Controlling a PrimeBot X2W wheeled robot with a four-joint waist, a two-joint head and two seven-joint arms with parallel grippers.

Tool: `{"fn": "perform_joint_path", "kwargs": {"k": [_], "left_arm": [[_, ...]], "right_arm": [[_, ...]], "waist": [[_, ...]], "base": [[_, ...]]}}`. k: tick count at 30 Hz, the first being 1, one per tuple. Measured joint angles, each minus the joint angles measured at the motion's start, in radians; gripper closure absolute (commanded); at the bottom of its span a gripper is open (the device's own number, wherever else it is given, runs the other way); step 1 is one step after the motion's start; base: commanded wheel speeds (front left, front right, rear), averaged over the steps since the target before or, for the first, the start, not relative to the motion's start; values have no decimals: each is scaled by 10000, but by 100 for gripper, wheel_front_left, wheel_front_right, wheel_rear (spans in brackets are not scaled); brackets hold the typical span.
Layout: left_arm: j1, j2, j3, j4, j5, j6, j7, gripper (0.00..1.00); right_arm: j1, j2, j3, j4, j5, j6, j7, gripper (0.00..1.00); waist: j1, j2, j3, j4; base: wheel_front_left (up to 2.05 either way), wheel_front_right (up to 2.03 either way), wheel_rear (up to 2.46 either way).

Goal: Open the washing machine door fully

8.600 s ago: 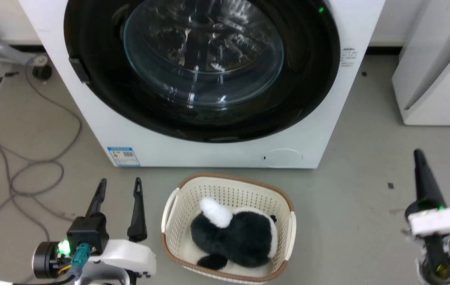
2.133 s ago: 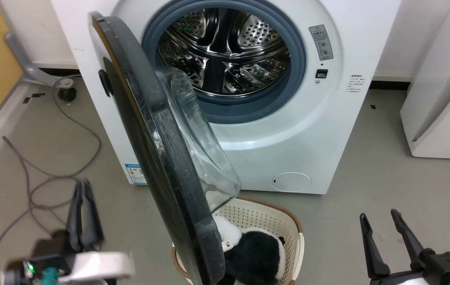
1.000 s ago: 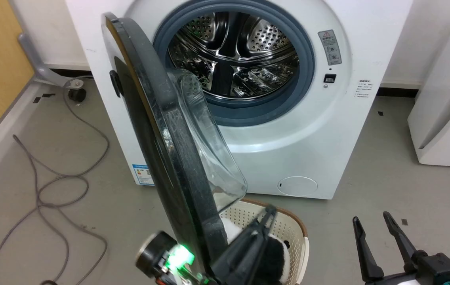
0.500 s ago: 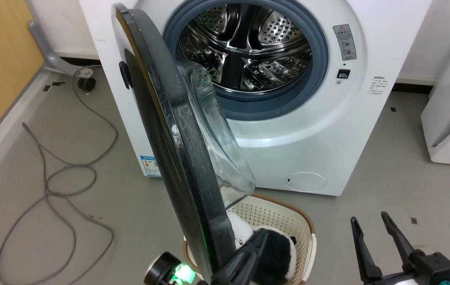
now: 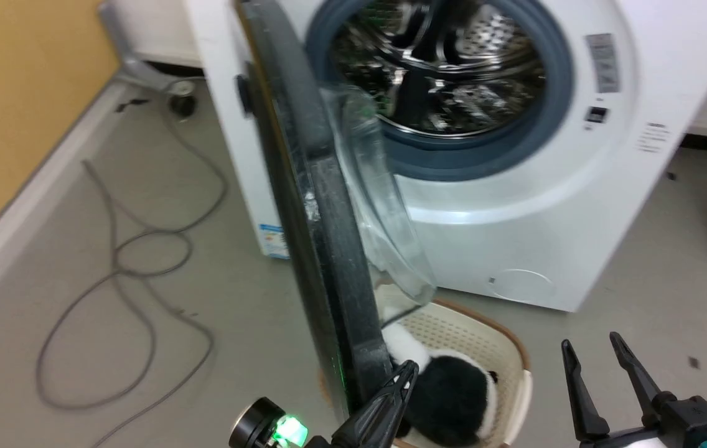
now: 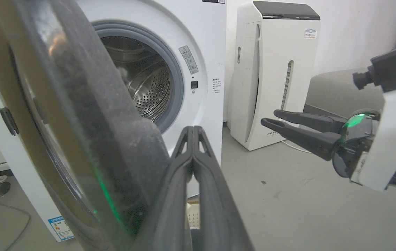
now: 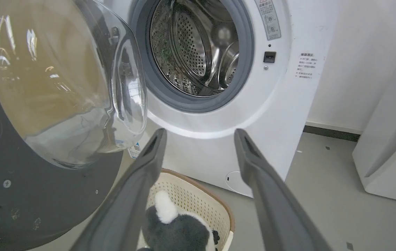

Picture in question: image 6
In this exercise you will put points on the grey warning sticker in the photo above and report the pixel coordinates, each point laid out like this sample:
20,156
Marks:
188,59

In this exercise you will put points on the blue energy label sticker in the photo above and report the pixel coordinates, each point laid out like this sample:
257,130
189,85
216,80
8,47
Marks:
60,228

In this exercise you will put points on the grey sofa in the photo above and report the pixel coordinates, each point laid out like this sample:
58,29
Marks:
341,92

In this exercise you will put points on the small black text sticker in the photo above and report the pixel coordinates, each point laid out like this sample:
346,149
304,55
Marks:
216,85

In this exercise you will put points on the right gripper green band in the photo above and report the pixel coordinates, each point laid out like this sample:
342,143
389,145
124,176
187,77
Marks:
356,139

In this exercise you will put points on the white perforated laundry basket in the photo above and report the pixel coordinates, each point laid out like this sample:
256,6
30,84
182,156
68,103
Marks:
193,216

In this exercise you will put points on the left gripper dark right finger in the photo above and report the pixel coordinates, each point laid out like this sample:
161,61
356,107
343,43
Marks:
215,202

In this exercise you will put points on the round glass washing machine door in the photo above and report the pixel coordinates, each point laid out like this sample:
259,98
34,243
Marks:
90,115

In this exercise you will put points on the white tower air purifier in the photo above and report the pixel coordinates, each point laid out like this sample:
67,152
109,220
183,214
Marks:
274,80

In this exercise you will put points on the small black caster wheel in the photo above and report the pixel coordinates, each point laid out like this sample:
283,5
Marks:
1,187

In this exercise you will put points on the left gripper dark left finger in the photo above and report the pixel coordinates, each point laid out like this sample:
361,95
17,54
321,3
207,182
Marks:
170,195

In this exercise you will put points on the white front-load washing machine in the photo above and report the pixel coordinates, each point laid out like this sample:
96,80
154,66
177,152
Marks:
198,42

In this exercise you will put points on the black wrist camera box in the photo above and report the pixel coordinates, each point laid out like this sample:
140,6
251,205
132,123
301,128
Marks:
393,68

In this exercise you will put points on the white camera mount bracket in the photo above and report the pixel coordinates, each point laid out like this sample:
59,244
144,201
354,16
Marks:
389,139

